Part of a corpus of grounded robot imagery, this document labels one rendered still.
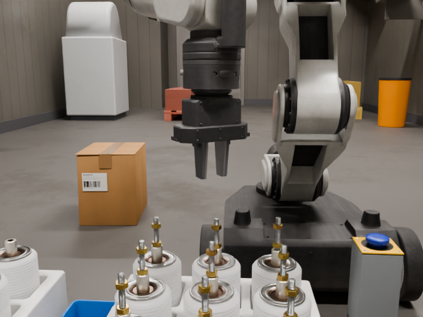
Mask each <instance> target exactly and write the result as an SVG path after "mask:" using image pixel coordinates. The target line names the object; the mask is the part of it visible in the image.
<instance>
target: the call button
mask: <svg viewBox="0 0 423 317"><path fill-rule="evenodd" d="M365 240H366V241H367V242H368V245H369V246H372V247H375V248H385V247H386V245H388V244H389V243H390V239H389V238H388V237H387V236H386V235H383V234H380V233H369V234H367V235H366V238H365Z"/></svg>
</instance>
